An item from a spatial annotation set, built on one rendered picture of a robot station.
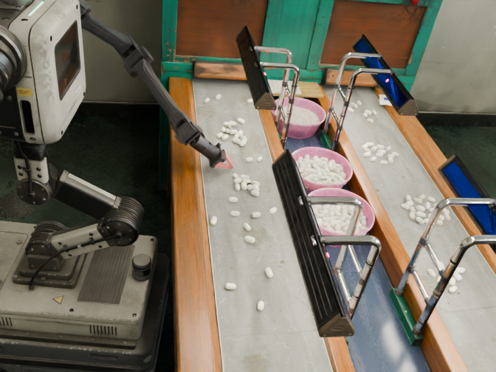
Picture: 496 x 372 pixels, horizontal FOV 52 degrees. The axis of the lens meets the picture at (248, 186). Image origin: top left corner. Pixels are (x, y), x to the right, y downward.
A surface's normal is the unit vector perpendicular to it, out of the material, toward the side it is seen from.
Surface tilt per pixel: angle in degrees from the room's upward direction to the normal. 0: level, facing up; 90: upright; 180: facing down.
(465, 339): 0
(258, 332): 0
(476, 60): 90
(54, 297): 0
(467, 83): 90
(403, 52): 90
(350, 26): 90
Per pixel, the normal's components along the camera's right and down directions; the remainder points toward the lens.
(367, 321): 0.12, -0.78
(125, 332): -0.02, 0.62
